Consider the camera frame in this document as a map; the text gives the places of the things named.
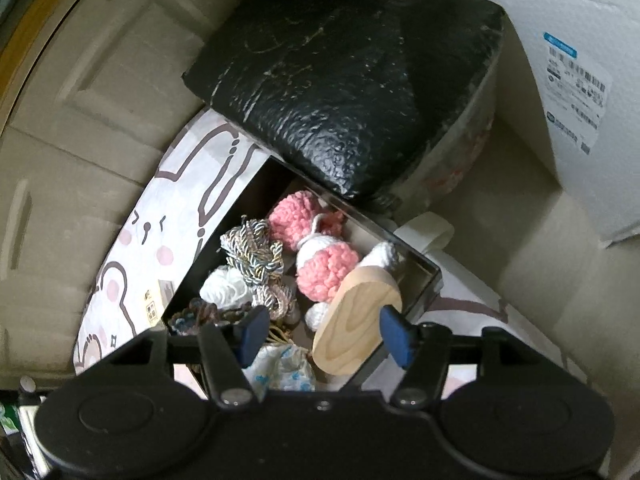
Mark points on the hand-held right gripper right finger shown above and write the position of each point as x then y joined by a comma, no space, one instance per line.
396,336

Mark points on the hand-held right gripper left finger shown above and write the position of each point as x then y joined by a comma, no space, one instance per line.
252,334

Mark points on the oval wooden block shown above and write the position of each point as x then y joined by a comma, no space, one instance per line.
357,320

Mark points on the black shallow box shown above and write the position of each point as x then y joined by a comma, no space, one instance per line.
427,280

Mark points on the white yarn ball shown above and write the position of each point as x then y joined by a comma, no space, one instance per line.
225,285

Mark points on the pink white crochet toy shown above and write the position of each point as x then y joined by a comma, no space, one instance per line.
320,265

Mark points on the yellow tissue packet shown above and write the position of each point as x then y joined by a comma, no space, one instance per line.
156,302

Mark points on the bear printed blanket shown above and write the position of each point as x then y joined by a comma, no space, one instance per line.
165,220

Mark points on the beige cabinet door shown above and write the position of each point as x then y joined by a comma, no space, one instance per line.
50,250
110,60

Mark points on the white capped bottle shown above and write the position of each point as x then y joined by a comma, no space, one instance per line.
26,390

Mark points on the white labelled carton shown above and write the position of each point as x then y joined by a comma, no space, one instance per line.
565,85

